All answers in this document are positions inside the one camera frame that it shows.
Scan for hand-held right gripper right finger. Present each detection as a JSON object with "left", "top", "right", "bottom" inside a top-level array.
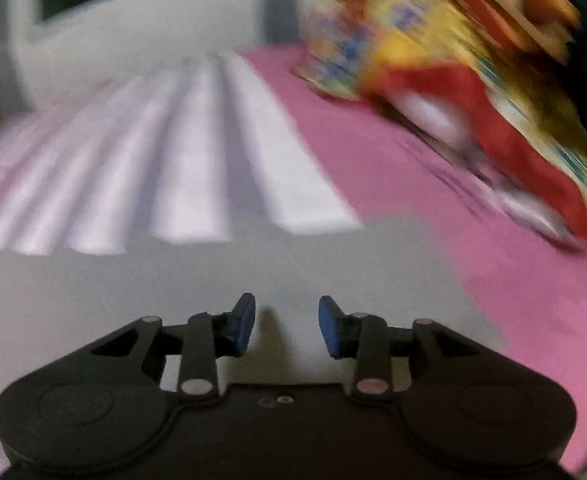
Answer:
[{"left": 317, "top": 296, "right": 479, "bottom": 407}]

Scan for grey pants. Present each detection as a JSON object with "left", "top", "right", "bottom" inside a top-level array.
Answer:
[{"left": 0, "top": 217, "right": 505, "bottom": 428}]

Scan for pink striped bed sheet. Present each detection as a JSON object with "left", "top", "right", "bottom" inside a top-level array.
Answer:
[{"left": 0, "top": 42, "right": 587, "bottom": 480}]

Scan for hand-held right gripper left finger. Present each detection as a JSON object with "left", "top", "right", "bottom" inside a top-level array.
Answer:
[{"left": 90, "top": 293, "right": 257, "bottom": 407}]

